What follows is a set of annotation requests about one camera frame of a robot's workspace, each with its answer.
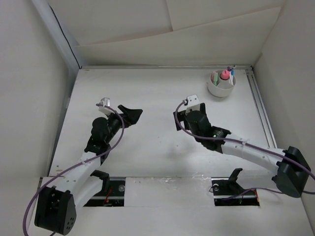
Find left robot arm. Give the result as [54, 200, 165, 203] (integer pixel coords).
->
[34, 103, 143, 236]

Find green highlighter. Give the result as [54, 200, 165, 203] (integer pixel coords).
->
[213, 72, 219, 86]

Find pink cap small bottle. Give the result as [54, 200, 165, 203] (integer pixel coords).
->
[220, 70, 230, 80]

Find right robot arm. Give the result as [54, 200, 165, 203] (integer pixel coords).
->
[173, 99, 314, 198]

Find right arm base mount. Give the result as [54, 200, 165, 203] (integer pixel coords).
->
[209, 168, 260, 207]

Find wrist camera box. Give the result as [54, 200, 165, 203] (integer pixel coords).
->
[96, 97, 112, 116]
[184, 94, 200, 115]

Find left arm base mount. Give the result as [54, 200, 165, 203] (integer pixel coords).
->
[84, 177, 126, 207]

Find purple cap white marker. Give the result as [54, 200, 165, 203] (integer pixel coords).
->
[227, 66, 234, 85]

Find orange highlighter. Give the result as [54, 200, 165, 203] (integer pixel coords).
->
[211, 71, 216, 83]

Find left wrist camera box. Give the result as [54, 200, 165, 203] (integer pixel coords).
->
[96, 97, 112, 116]

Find white divided pen holder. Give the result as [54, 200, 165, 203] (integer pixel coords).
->
[207, 70, 236, 98]

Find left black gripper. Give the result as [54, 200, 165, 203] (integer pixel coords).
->
[104, 105, 142, 144]

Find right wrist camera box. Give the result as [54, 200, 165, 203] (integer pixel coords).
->
[184, 94, 200, 115]

